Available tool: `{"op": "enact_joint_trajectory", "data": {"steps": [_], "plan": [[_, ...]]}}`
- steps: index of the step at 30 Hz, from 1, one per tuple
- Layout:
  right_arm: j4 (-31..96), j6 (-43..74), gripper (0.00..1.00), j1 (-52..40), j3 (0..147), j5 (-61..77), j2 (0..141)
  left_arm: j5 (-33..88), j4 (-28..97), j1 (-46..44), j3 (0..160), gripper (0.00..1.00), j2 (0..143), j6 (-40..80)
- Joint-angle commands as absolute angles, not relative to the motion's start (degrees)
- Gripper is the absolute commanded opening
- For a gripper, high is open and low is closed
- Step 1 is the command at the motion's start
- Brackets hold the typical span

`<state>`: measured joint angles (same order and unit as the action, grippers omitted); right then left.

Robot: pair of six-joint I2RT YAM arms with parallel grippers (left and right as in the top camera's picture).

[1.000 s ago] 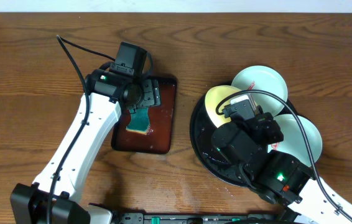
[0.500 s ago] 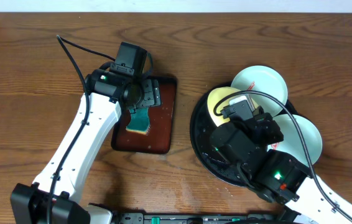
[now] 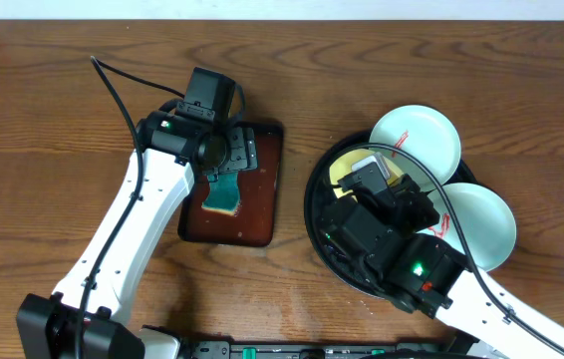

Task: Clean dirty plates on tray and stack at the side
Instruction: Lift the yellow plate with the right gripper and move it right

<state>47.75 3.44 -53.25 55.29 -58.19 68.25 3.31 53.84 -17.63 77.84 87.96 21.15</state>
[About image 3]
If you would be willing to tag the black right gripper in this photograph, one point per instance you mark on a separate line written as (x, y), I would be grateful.
(413, 198)

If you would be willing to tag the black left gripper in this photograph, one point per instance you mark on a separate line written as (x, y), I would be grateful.
(246, 150)

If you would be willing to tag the green yellow sponge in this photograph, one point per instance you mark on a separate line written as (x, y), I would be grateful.
(224, 195)

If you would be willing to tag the yellow plate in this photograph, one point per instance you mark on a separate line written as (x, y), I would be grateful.
(341, 166)

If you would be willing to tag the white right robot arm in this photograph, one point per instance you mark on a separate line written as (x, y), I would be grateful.
(372, 235)

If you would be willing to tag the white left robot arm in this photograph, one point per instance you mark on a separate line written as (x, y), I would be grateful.
(89, 309)

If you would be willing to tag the round black tray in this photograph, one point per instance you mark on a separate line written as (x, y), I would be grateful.
(317, 199)

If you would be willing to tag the rectangular brown water tray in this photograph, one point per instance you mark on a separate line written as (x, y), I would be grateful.
(253, 223)

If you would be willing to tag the upper light green plate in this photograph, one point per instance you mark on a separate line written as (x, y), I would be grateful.
(423, 132)

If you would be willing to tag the light green plate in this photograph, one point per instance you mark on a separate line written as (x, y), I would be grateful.
(486, 220)
(423, 132)

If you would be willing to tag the right light green plate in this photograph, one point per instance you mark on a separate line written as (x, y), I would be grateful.
(486, 220)

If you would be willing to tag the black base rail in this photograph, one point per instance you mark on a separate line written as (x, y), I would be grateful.
(287, 350)

